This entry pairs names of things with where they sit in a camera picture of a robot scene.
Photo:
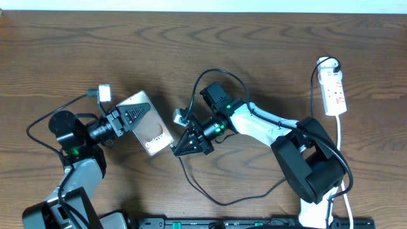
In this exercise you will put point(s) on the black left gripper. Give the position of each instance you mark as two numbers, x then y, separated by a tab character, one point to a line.
118	119

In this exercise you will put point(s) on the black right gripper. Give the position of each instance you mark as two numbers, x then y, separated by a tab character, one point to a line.
200	142

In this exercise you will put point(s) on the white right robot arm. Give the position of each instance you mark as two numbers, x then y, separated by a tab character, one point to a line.
311	163

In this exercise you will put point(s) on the white USB charger adapter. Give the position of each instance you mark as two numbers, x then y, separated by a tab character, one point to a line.
326	65

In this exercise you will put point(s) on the white power strip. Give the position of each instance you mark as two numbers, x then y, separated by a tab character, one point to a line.
332	92

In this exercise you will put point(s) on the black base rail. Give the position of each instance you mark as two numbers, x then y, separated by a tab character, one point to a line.
160	223

